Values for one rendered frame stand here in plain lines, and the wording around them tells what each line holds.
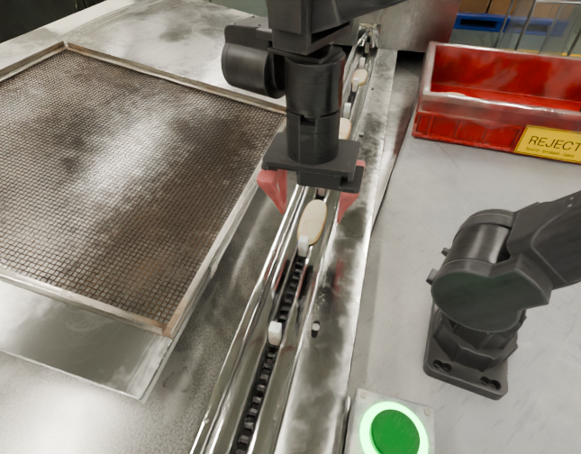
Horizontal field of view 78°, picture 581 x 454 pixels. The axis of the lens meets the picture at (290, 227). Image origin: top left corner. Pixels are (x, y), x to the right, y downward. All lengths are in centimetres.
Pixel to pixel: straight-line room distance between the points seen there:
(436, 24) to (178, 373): 106
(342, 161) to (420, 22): 83
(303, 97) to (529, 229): 23
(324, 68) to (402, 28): 85
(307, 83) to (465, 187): 45
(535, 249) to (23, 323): 48
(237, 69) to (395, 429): 36
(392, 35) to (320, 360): 98
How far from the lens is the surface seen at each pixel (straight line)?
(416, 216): 64
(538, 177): 83
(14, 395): 53
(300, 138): 38
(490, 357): 45
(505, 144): 87
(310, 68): 34
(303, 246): 50
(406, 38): 120
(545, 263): 35
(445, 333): 46
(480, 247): 37
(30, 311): 46
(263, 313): 45
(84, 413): 49
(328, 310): 44
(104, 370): 41
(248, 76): 39
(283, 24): 32
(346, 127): 77
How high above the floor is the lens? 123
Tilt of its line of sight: 45 degrees down
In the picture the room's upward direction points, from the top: straight up
